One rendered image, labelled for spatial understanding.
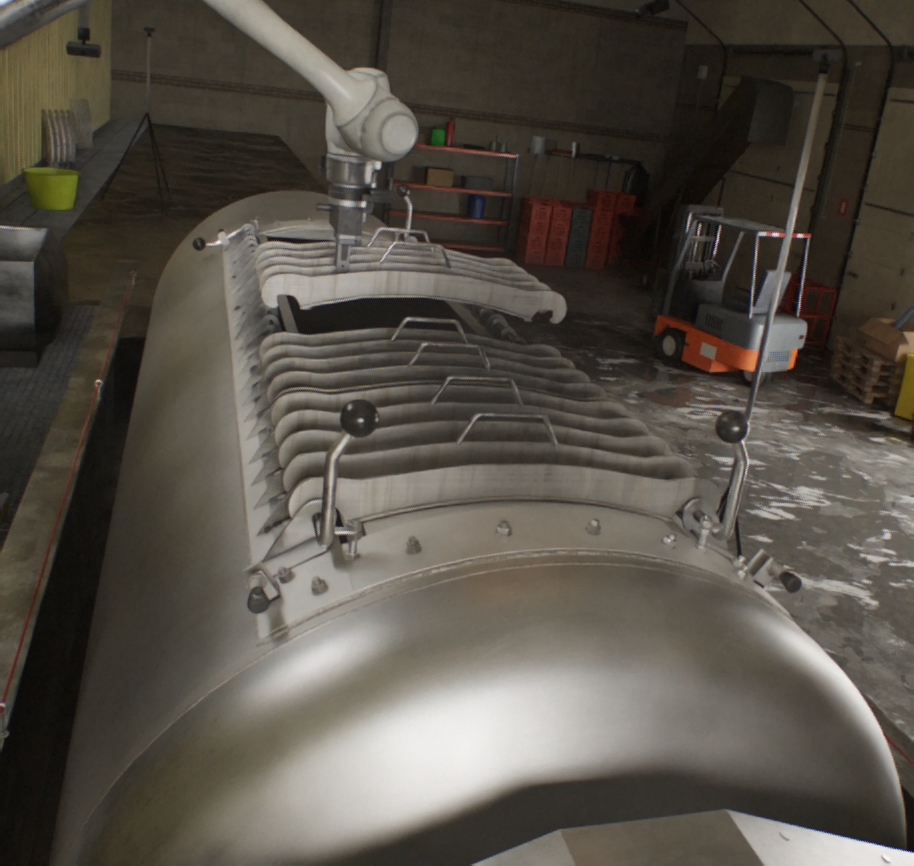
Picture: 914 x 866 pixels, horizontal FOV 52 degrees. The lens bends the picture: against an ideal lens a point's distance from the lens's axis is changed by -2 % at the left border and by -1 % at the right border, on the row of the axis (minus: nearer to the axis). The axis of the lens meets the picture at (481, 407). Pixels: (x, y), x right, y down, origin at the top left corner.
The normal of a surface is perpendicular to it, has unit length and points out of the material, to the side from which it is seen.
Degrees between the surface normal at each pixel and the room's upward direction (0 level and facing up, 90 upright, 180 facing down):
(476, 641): 38
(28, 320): 90
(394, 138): 95
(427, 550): 15
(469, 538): 9
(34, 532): 2
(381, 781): 68
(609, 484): 90
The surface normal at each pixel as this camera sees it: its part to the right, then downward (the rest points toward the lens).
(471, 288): 0.27, 0.34
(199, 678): -0.55, -0.71
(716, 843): 0.12, -0.94
